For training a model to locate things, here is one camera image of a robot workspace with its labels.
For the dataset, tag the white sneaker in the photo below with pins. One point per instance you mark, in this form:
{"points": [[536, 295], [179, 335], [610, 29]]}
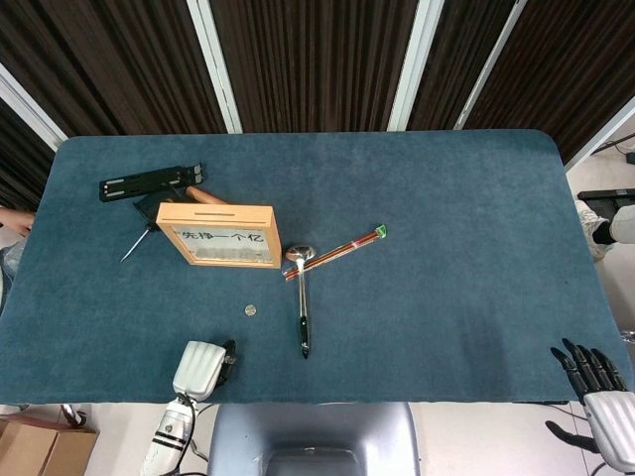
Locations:
{"points": [[588, 213]]}

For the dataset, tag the silver coin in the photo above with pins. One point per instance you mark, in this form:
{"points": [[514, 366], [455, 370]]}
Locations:
{"points": [[250, 310]]}

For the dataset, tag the dark slatted partition panel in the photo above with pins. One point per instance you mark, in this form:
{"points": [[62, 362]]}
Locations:
{"points": [[20, 163], [570, 64], [99, 64], [317, 64], [461, 49]]}

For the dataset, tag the red chopsticks in clear sleeve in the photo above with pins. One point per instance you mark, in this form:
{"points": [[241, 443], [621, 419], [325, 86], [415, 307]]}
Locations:
{"points": [[342, 249]]}

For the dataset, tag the black flat monitor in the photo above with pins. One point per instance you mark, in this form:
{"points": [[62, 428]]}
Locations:
{"points": [[607, 194]]}

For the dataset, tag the blue felt table cloth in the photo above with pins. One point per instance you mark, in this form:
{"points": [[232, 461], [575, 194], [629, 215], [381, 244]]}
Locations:
{"points": [[421, 248]]}

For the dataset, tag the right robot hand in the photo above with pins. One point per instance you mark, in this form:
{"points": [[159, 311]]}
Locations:
{"points": [[612, 426]]}

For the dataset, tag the bystander person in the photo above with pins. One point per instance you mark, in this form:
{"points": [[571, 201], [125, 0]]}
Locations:
{"points": [[15, 220]]}

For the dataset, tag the person leg with black sock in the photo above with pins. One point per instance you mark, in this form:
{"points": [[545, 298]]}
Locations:
{"points": [[625, 223]]}

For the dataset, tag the wooden framed coin box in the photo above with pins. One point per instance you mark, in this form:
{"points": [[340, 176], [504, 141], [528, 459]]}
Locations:
{"points": [[213, 213]]}

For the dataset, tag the black folding stand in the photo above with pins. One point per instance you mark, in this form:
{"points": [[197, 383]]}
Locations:
{"points": [[139, 181]]}

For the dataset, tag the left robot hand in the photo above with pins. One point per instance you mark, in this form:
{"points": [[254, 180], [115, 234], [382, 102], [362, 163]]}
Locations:
{"points": [[198, 369]]}

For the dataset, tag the wooden stick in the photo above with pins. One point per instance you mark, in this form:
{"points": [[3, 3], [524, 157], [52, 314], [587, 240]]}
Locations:
{"points": [[203, 195]]}

